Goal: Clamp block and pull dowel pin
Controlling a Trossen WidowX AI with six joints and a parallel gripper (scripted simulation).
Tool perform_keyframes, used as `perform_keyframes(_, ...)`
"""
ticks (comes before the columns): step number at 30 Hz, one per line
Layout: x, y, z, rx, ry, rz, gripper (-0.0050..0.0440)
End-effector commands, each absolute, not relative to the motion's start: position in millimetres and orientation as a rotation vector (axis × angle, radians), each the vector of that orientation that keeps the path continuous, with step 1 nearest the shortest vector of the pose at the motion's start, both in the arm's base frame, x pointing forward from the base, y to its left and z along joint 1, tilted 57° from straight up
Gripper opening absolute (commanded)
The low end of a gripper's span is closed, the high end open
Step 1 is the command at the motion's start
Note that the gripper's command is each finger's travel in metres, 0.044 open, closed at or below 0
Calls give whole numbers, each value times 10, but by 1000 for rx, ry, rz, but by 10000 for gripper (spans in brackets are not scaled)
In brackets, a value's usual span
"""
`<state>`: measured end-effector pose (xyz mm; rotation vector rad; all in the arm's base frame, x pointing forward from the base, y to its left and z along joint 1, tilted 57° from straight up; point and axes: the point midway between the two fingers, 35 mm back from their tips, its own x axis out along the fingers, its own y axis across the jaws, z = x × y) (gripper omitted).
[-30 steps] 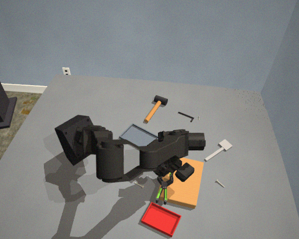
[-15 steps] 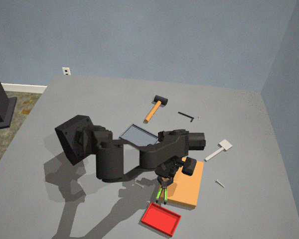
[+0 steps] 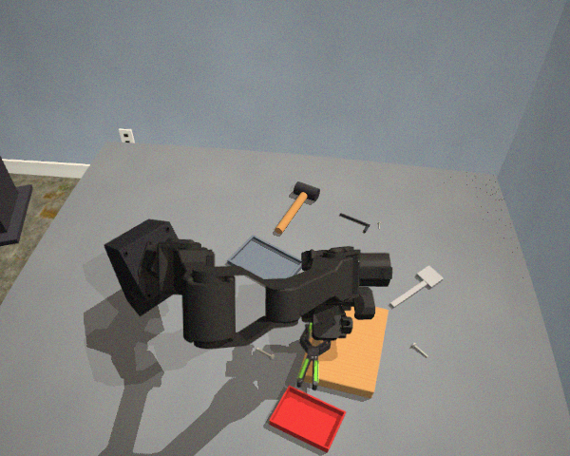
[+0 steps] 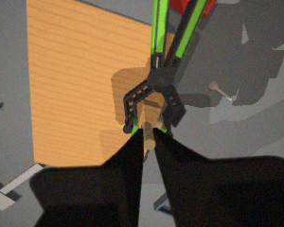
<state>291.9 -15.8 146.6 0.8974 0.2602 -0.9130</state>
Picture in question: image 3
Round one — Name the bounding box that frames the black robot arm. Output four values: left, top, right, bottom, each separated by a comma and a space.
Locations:
138, 238, 392, 349

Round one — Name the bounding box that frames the black and green spring clamp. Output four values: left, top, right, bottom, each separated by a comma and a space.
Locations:
296, 323, 332, 390

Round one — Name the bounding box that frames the mallet with wooden handle and black head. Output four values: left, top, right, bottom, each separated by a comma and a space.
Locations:
275, 181, 320, 234

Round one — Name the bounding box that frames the red shallow tray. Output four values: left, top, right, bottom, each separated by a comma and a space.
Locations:
270, 386, 346, 453

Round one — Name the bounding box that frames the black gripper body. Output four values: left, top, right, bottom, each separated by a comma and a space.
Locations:
342, 287, 375, 320

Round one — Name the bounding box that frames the light wooden board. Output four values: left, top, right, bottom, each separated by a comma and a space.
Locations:
318, 307, 389, 398

